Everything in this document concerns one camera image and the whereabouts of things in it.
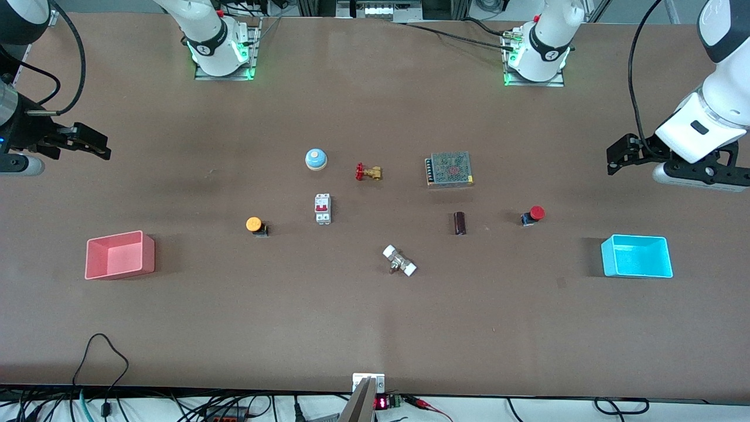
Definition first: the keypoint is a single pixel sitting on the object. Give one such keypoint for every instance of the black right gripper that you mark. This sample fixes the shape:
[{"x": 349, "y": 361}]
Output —
[{"x": 24, "y": 128}]

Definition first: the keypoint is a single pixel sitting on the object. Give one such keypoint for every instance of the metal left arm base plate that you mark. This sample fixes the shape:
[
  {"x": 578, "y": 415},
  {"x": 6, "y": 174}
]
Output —
[{"x": 530, "y": 83}]

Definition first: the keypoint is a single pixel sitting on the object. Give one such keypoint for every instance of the dark brown cylindrical capacitor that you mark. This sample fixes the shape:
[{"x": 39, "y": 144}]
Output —
[{"x": 460, "y": 223}]

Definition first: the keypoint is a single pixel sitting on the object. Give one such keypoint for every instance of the pink plastic box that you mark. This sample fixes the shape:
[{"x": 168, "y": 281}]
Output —
[{"x": 117, "y": 258}]

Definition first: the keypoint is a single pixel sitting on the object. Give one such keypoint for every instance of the aluminium frame rack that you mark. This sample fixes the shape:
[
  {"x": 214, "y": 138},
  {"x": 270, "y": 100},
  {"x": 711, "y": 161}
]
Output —
[{"x": 378, "y": 10}]

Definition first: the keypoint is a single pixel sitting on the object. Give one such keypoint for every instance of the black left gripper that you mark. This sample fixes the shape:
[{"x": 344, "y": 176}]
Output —
[{"x": 646, "y": 149}]

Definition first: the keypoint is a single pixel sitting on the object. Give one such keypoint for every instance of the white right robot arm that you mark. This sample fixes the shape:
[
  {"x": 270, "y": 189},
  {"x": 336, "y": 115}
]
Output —
[{"x": 211, "y": 35}]

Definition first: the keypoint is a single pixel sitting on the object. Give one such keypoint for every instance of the metal mesh power supply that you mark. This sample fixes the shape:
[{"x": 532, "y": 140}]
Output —
[{"x": 450, "y": 170}]

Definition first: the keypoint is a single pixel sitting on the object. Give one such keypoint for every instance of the white circuit breaker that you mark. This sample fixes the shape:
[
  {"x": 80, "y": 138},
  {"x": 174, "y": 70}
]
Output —
[{"x": 323, "y": 208}]

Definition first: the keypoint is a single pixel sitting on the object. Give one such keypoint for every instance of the red digit display module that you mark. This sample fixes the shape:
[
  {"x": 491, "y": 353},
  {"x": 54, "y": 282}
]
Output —
[{"x": 384, "y": 402}]

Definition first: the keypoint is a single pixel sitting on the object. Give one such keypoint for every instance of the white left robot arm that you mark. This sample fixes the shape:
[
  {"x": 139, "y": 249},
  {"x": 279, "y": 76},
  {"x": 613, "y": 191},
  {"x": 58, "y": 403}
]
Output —
[{"x": 551, "y": 35}]

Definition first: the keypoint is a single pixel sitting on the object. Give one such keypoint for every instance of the white-ended metal pipe fitting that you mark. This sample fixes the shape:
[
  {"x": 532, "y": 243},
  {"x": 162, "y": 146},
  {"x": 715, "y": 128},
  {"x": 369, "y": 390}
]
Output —
[{"x": 399, "y": 261}]

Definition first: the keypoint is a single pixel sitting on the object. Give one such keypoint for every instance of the blue white round bell button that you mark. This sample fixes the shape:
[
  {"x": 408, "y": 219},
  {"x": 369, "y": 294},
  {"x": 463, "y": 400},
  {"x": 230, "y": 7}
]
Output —
[{"x": 316, "y": 159}]

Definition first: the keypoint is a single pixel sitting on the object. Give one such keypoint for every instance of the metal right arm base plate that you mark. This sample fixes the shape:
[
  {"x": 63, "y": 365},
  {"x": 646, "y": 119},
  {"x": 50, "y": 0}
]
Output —
[{"x": 253, "y": 55}]

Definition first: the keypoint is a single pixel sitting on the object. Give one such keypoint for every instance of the red push button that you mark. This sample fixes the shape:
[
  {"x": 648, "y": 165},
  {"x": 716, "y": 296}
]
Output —
[{"x": 537, "y": 213}]

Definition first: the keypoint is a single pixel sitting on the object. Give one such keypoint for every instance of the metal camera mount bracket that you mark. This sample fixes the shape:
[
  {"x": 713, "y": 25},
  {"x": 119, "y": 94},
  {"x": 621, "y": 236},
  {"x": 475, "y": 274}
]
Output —
[{"x": 364, "y": 398}]

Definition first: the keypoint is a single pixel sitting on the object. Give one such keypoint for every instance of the cyan plastic box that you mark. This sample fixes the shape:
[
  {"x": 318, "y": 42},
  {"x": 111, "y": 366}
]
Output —
[{"x": 638, "y": 258}]

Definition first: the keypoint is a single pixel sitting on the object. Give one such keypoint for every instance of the yellow push button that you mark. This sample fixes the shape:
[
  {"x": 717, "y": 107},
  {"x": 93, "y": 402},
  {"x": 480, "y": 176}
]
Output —
[{"x": 254, "y": 223}]

